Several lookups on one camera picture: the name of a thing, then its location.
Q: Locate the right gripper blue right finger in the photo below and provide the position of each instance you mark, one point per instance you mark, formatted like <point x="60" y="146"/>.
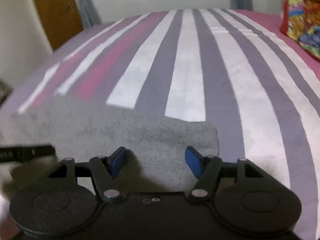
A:
<point x="195" y="161"/>

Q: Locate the striped pink grey bedsheet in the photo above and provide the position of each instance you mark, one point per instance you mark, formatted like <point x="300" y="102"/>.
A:
<point x="231" y="69"/>

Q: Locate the grey curtain left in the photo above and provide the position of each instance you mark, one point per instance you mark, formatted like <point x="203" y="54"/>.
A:
<point x="88" y="13"/>

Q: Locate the grey sweat pants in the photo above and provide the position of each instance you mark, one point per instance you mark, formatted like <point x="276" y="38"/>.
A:
<point x="81" y="130"/>

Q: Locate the brown wooden door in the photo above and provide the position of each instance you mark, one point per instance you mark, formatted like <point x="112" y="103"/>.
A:
<point x="60" y="20"/>

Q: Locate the colourful patterned blanket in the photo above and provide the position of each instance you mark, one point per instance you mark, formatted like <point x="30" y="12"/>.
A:
<point x="300" y="22"/>

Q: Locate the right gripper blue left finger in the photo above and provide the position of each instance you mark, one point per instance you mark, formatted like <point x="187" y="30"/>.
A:
<point x="117" y="161"/>

